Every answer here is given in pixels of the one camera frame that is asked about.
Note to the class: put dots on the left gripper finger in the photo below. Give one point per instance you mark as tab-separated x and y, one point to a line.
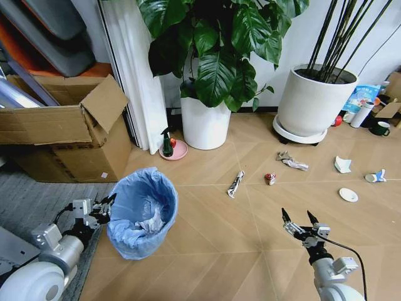
99	219
106	199

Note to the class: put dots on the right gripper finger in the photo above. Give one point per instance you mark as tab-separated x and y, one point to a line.
289	225
312	220

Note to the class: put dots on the trash bin with blue bag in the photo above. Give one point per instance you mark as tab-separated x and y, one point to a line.
125	232

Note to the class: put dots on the white thermos bottle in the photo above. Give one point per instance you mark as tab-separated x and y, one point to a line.
361	114

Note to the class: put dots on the dark green mug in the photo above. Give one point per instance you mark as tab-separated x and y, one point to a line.
379	128

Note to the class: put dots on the white cylindrical plant pot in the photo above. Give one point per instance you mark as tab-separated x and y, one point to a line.
205	125

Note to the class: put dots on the large green leafy plant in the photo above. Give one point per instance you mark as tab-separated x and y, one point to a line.
219	62

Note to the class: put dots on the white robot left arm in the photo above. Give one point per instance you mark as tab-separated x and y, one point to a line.
31	282

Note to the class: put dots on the crushed red can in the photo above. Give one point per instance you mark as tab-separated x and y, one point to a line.
270	178

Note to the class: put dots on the small open cardboard box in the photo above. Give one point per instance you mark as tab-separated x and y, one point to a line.
390	111

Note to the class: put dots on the white wheeled pot saucer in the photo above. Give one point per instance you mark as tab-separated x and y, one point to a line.
300	138

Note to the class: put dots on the grey carpet mat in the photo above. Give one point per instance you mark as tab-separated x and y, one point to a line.
37	194

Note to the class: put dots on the white leaning boards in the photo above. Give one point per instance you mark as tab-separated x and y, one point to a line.
138	78

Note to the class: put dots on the small red ball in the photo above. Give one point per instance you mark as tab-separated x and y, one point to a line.
337	120

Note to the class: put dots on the grey crumpled paper scrap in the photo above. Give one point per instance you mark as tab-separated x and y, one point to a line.
283	155

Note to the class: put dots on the white crumpled paper wad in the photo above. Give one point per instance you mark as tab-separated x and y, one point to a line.
296	164

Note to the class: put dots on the pink round dish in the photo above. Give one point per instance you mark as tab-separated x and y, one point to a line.
181	150

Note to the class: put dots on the crushed blue white cup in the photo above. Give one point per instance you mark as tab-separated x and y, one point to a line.
376	177

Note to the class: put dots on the white mug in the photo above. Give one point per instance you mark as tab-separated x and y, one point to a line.
348	117

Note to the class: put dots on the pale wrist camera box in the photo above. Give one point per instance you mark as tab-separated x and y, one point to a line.
323	231
81	207

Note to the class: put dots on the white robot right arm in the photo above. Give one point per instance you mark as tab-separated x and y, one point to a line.
332	282

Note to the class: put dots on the torn white paper cup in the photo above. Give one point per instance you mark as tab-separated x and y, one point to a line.
342	164

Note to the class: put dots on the wide white plant pot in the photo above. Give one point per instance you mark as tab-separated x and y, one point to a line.
313	106

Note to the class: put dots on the white round lid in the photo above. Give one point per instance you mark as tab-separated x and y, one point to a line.
348	194

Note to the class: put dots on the stacked grey chairs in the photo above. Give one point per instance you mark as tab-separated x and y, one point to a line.
59	40

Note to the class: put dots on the silver metal panels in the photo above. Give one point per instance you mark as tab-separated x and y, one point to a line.
22	94

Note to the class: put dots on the crumpled white paper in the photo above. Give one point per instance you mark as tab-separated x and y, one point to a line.
150	223

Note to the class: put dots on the thin green bamboo stems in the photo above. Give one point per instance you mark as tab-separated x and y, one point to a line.
332	40

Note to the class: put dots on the dark green spray bottle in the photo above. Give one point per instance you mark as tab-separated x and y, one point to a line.
167	145

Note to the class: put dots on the blue printed packet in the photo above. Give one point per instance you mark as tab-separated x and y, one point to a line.
363	94

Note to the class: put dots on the rolled printed paper wrapper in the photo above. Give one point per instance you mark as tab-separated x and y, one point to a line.
235	185

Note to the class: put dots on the large brown cardboard box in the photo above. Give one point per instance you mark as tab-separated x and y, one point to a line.
56	125

